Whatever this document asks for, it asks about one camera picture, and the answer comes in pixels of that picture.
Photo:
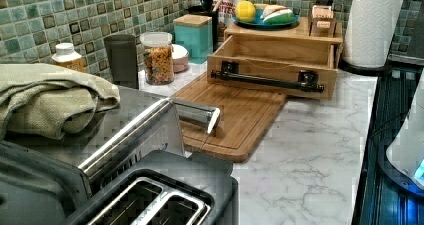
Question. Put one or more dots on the bamboo cutting board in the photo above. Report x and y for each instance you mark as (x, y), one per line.
(246, 115)

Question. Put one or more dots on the yellow toy lemon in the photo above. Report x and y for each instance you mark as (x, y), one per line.
(245, 11)

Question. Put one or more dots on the white capped yellow bottle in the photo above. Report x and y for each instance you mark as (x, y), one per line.
(67, 57)

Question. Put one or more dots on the black paper towel holder base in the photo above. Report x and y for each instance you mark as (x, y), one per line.
(364, 71)

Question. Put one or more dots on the wooden drawer with black handle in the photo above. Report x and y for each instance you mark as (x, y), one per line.
(292, 66)

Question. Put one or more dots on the white paper towel roll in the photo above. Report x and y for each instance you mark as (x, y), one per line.
(369, 32)

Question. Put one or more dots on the dark grey cylindrical cup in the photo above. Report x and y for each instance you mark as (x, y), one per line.
(122, 57)

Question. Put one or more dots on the white red snack box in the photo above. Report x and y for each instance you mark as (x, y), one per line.
(224, 16)

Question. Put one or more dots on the glass jar of colourful cereal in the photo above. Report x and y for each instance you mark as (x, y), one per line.
(157, 56)

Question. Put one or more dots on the black two-slot toaster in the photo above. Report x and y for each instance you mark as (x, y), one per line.
(166, 189)

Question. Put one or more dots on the beige folded towel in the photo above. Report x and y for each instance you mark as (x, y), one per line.
(51, 101)

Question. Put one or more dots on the small wooden card holder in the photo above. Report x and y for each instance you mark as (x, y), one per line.
(322, 21)

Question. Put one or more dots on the teal canister with wooden lid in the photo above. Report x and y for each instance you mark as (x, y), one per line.
(194, 32)

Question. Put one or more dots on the pink white small bowl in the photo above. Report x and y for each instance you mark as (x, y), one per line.
(180, 57)

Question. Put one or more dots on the wooden drawer cabinet box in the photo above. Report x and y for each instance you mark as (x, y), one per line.
(286, 31)

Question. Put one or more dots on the blue plate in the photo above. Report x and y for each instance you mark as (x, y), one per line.
(257, 23)

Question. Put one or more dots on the green white toy vegetable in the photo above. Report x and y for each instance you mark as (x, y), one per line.
(276, 14)

